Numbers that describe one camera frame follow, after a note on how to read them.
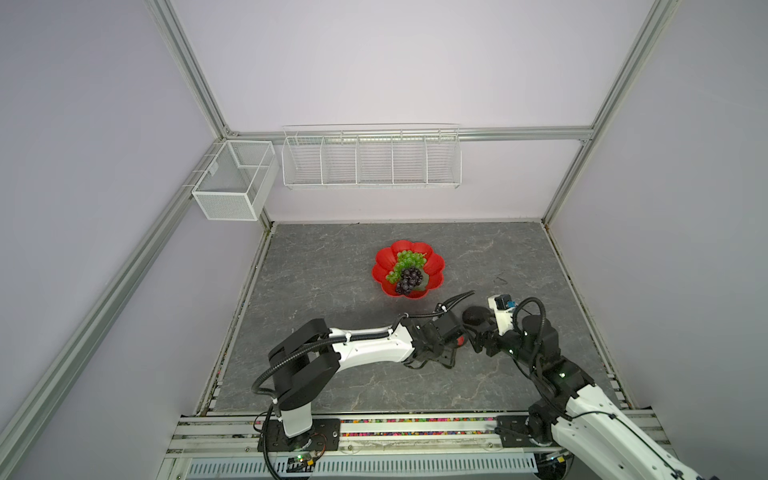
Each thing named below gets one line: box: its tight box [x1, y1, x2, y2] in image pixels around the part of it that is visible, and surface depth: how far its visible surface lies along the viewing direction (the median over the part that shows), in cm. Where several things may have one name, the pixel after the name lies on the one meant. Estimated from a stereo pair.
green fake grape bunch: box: [386, 250, 427, 284], surface depth 104 cm
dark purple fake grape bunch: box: [396, 266, 423, 296], surface depth 96 cm
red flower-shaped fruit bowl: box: [372, 240, 445, 299], surface depth 106 cm
